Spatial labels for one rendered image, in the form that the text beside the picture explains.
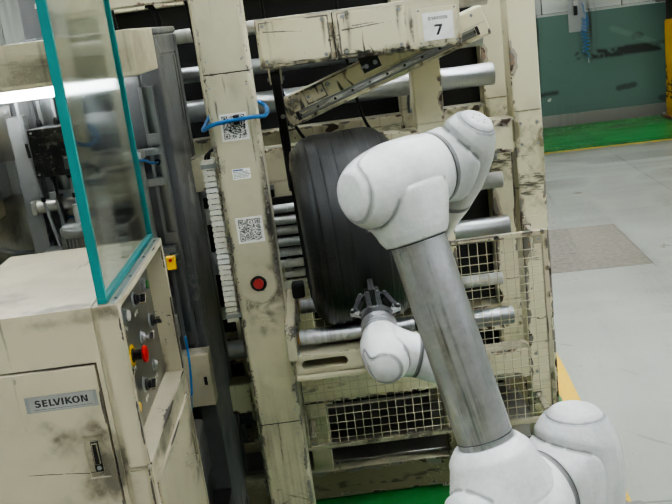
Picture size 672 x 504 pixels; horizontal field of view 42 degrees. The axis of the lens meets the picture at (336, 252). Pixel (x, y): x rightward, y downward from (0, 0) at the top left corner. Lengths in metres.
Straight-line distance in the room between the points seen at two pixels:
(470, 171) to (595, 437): 0.53
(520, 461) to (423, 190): 0.49
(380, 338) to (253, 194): 0.69
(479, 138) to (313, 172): 0.84
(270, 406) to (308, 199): 0.68
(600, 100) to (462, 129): 10.41
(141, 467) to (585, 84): 10.39
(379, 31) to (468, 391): 1.41
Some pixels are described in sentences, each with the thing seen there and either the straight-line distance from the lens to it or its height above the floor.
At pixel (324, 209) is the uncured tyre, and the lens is 2.27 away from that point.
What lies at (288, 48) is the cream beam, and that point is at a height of 1.69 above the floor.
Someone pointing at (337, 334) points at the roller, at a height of 0.91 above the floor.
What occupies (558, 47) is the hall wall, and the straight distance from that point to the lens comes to 11.78.
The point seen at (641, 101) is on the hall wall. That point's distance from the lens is 12.08.
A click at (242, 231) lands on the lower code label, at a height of 1.22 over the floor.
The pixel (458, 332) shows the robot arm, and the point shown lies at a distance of 1.50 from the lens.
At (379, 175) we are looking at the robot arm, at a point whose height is 1.51.
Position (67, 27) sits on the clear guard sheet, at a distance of 1.88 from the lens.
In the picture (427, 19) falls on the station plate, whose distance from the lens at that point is 2.67.
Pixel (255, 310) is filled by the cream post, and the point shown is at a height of 0.98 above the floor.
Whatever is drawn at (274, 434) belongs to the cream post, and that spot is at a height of 0.59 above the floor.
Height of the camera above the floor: 1.77
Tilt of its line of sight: 15 degrees down
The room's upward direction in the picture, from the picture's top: 7 degrees counter-clockwise
